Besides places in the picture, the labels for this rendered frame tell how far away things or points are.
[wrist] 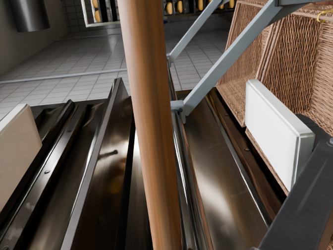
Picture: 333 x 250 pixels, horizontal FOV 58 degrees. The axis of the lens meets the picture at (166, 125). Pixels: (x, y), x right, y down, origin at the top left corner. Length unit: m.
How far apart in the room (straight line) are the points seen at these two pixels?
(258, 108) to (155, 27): 0.09
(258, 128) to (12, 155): 0.13
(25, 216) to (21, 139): 0.90
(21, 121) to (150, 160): 0.11
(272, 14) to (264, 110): 0.49
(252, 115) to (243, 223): 0.72
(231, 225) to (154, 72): 0.72
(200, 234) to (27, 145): 0.22
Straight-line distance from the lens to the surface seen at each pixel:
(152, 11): 0.21
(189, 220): 0.36
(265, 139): 0.16
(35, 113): 1.90
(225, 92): 1.72
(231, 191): 0.99
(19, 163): 0.18
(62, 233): 0.74
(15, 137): 0.17
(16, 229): 1.04
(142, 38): 0.21
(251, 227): 0.87
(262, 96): 0.16
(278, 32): 1.19
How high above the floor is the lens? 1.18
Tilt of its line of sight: level
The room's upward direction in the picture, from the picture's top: 96 degrees counter-clockwise
